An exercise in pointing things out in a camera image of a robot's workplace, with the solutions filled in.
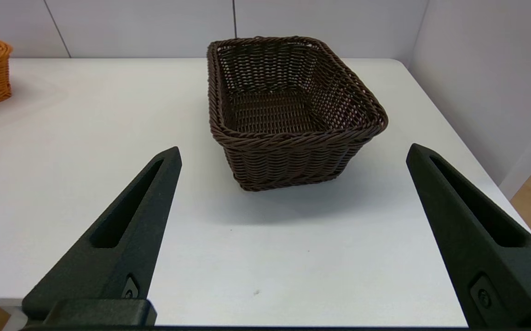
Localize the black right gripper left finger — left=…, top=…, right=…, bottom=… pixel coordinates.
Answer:
left=22, top=147, right=182, bottom=319

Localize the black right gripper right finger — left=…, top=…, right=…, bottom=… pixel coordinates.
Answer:
left=406, top=143, right=531, bottom=327

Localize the dark brown wicker basket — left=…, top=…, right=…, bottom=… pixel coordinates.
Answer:
left=207, top=36, right=389, bottom=192

